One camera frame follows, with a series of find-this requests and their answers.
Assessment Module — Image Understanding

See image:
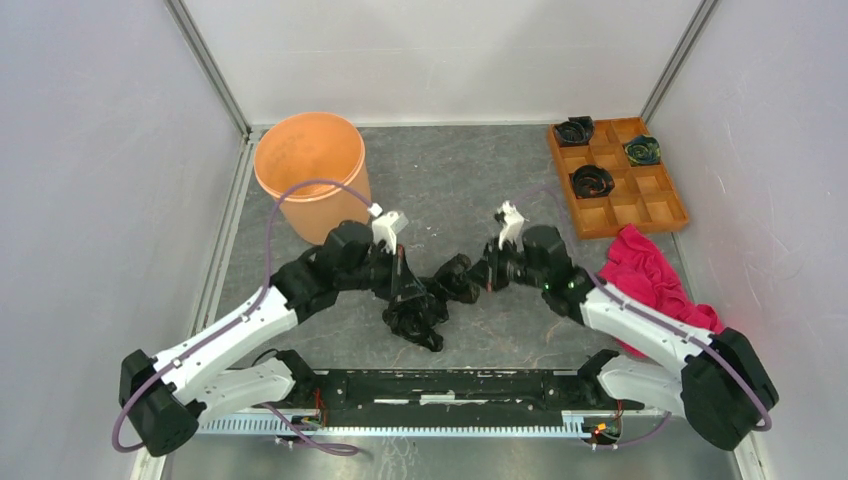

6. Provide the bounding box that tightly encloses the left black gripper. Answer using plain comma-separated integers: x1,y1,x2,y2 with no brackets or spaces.
337,240,426,300

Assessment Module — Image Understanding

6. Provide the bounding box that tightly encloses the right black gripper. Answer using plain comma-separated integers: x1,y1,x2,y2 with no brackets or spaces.
460,234,548,292

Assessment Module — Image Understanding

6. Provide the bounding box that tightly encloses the black plastic trash bag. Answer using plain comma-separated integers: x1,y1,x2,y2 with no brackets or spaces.
382,251,480,352

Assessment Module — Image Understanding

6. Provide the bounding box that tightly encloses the orange plastic trash bin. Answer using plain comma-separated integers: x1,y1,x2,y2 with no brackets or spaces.
254,112,371,244

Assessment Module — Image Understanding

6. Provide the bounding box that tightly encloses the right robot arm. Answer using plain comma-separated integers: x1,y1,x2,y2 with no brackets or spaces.
469,225,779,451

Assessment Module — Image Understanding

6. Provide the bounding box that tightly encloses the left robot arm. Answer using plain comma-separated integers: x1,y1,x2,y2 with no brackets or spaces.
112,211,429,457

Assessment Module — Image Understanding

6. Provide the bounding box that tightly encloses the black bag roll middle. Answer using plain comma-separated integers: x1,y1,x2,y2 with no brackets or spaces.
570,165,615,199

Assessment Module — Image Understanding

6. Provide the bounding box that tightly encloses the pink red cloth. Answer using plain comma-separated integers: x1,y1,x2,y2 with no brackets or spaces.
600,225,725,333

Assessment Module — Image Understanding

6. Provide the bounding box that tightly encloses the black bag roll top-left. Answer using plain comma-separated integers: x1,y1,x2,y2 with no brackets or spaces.
553,116,595,148

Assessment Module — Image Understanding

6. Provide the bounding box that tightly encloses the orange compartment tray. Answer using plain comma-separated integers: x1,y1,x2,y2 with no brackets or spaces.
547,117,689,240

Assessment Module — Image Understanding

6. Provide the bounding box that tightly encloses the dark bag roll blue-green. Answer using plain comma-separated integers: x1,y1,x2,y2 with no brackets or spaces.
623,135,662,167

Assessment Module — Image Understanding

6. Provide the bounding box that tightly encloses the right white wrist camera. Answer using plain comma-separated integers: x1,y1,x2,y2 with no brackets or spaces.
494,201,525,250

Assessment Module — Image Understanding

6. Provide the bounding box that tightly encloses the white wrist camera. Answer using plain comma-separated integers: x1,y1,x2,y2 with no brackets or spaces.
494,201,525,250
367,202,409,255

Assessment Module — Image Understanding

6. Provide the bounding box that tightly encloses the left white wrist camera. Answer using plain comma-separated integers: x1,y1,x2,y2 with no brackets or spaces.
367,202,409,255

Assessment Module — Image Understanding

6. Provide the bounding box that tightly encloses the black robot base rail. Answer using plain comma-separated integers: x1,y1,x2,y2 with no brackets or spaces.
253,349,643,431

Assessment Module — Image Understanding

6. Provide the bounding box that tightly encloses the left aluminium corner post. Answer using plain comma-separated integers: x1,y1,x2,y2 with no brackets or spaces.
164,0,252,138

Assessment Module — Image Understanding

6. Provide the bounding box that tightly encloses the aluminium corner post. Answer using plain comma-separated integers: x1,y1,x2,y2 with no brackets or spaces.
640,0,720,122
164,0,252,138

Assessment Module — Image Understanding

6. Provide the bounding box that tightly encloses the right aluminium corner post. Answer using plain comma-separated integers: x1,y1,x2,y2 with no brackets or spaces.
640,0,720,122

